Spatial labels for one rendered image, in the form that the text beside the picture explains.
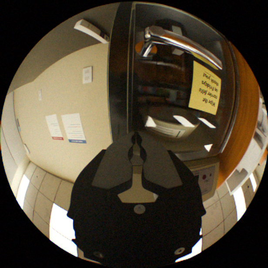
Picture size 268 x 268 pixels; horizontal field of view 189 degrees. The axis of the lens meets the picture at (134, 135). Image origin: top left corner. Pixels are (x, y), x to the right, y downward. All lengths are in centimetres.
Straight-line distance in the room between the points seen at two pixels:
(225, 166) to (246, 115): 20
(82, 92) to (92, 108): 14
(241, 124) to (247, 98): 9
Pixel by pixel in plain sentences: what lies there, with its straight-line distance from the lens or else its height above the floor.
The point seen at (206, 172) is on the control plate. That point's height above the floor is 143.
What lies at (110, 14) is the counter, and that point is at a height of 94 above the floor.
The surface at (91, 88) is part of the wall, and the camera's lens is 63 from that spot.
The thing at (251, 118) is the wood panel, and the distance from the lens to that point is 34.
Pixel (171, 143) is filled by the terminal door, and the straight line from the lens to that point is 16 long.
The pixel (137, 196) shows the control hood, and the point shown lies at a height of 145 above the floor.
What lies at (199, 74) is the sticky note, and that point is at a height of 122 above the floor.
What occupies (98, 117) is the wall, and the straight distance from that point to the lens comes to 65.
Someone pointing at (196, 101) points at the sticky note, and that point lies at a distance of 15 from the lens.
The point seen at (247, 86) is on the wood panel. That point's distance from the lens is 36.
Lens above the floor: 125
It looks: 32 degrees up
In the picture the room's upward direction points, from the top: 178 degrees counter-clockwise
